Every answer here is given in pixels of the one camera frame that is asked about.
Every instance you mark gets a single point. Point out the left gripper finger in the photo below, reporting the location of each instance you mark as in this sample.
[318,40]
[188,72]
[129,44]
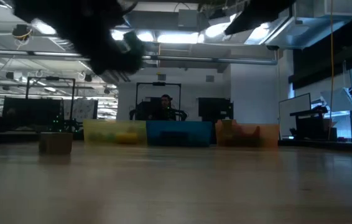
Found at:
[137,59]
[107,67]

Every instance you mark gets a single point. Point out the yellow wooden cylinder block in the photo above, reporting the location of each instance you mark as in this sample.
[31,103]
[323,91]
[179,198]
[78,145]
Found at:
[127,138]

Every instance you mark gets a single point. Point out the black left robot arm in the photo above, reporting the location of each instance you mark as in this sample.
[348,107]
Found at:
[70,12]

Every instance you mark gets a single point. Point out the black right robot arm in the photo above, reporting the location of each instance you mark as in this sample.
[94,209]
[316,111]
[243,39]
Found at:
[257,15]

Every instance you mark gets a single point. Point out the ceiling light panel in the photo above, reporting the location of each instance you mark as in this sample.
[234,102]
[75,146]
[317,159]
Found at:
[177,38]
[146,35]

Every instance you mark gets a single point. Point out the white patterned board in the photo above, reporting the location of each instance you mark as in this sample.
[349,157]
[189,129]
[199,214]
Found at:
[84,109]

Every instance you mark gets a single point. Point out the person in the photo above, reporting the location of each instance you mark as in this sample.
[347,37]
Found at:
[165,107]

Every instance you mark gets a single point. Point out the yellow translucent plastic bin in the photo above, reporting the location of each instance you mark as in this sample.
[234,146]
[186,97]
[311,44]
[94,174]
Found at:
[101,126]

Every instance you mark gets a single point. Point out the grey ceiling box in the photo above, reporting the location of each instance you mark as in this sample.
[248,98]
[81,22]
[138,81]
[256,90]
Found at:
[188,18]

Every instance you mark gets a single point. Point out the silver ceiling pipe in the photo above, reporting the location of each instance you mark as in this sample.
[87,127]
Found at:
[210,59]

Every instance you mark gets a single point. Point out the teal plastic bin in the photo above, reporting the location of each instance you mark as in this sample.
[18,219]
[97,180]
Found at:
[179,127]

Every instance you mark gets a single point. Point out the black monitor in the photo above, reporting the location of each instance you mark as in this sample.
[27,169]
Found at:
[214,109]
[31,113]

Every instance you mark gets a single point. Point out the natural wood block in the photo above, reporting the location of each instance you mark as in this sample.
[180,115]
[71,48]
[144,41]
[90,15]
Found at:
[55,143]

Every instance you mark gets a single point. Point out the orange translucent plastic bin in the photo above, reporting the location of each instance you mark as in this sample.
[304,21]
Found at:
[269,133]

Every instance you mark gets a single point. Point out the whiteboard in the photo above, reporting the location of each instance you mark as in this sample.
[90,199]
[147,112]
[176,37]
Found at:
[294,115]

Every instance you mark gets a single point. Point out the black standing desk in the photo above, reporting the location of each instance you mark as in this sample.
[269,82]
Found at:
[311,123]

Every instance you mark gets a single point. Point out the grey wall vent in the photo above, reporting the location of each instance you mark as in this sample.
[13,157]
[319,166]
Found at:
[162,76]
[209,78]

